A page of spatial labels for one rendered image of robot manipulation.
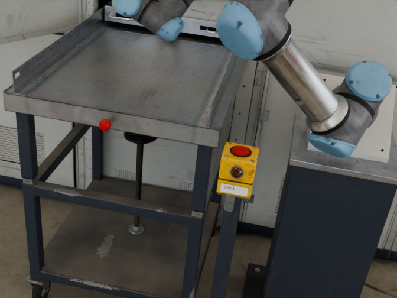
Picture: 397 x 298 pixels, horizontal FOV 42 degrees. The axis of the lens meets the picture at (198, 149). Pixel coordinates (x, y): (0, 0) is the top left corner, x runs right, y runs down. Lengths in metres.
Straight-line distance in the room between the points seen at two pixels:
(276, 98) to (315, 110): 0.76
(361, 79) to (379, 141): 0.27
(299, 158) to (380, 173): 0.23
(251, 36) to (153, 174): 1.34
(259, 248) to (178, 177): 0.47
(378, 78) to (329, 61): 0.59
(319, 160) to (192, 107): 0.39
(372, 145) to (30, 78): 1.02
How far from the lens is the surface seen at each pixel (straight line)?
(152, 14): 1.46
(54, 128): 2.37
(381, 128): 1.63
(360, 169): 1.54
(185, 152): 2.24
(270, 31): 1.13
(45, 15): 2.06
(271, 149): 2.15
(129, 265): 1.94
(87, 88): 1.58
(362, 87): 1.40
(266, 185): 2.24
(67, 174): 2.47
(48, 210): 2.49
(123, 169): 2.37
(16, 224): 2.43
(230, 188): 1.20
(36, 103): 1.53
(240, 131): 2.15
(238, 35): 1.12
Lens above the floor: 1.49
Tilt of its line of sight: 30 degrees down
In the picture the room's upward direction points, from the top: 6 degrees clockwise
